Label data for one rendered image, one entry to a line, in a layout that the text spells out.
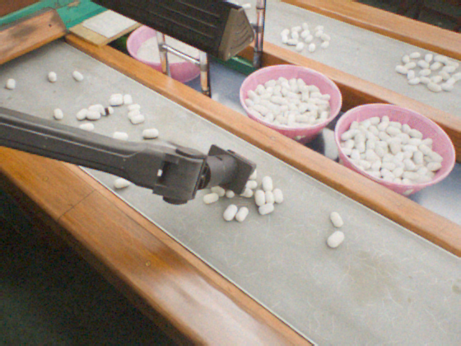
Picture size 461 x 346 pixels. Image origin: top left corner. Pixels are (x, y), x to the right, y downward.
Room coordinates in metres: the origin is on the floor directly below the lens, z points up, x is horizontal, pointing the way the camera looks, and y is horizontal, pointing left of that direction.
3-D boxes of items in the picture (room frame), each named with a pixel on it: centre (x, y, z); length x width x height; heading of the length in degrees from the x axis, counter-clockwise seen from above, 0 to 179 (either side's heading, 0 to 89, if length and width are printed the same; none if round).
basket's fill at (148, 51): (1.02, 0.19, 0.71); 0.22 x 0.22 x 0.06
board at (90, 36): (1.16, 0.36, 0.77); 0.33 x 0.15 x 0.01; 142
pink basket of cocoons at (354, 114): (0.58, -0.38, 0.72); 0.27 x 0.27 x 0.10
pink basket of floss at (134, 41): (1.02, 0.19, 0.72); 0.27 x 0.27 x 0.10
